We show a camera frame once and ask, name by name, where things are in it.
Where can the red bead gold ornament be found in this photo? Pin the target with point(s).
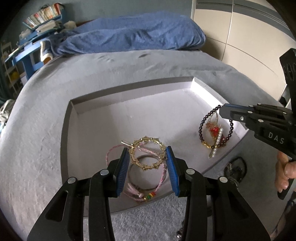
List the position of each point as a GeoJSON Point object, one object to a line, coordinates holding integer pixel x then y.
{"type": "Point", "coordinates": [212, 125]}

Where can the gold chain bangle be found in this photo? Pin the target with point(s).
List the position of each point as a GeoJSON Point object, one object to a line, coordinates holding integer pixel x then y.
{"type": "Point", "coordinates": [140, 145]}

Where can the blue desk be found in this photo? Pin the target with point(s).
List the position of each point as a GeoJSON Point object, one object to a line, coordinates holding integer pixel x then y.
{"type": "Point", "coordinates": [32, 43]}

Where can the grey shallow cardboard box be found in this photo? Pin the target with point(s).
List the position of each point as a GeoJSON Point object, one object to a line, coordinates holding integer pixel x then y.
{"type": "Point", "coordinates": [169, 109]}

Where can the white shelf rack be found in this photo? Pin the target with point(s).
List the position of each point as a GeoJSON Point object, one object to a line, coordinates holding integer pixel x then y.
{"type": "Point", "coordinates": [11, 72]}

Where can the row of books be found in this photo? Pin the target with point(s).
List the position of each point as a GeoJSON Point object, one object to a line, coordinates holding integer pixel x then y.
{"type": "Point", "coordinates": [45, 14]}

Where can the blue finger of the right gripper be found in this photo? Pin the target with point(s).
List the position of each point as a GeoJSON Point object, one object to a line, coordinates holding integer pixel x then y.
{"type": "Point", "coordinates": [239, 113]}

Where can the blue quilt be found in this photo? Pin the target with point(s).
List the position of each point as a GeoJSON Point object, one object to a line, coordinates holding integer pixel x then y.
{"type": "Point", "coordinates": [161, 30]}

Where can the plush toy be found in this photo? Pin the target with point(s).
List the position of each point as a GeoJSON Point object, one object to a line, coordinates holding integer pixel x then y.
{"type": "Point", "coordinates": [69, 25]}

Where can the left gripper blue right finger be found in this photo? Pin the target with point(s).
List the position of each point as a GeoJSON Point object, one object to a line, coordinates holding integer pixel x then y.
{"type": "Point", "coordinates": [232, 217]}

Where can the grey bed cover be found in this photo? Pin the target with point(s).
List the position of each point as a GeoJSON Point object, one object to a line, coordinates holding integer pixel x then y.
{"type": "Point", "coordinates": [30, 143]}

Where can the white pearl hair clip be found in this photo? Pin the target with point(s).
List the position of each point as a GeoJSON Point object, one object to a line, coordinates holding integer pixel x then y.
{"type": "Point", "coordinates": [214, 149]}

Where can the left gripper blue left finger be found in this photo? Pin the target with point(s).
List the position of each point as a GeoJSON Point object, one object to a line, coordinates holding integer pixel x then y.
{"type": "Point", "coordinates": [62, 219]}

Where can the right hand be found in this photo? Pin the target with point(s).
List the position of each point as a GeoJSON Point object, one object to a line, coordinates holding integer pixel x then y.
{"type": "Point", "coordinates": [284, 171]}

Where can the white wardrobe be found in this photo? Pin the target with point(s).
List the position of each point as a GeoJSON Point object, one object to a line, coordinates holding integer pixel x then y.
{"type": "Point", "coordinates": [249, 36]}

